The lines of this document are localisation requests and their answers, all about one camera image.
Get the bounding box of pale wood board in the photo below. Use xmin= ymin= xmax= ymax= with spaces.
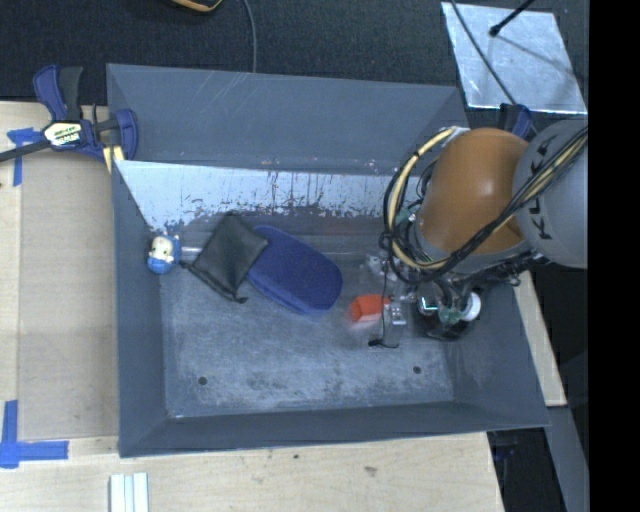
xmin=16 ymin=153 xmax=121 ymax=442

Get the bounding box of red block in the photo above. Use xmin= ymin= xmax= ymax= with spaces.
xmin=347 ymin=293 xmax=392 ymax=334

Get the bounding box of blue oval case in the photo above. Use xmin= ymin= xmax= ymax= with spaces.
xmin=246 ymin=224 xmax=344 ymax=317

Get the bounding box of black cloth pouch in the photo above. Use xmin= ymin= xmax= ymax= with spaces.
xmin=186 ymin=211 xmax=270 ymax=304

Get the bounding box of grey metal bin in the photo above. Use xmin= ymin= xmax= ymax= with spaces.
xmin=105 ymin=62 xmax=552 ymax=459

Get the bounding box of blue and white toy figure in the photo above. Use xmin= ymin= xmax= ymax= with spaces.
xmin=146 ymin=233 xmax=182 ymax=276

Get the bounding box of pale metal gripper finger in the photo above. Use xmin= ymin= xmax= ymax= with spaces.
xmin=382 ymin=299 xmax=408 ymax=350
xmin=367 ymin=252 xmax=401 ymax=281

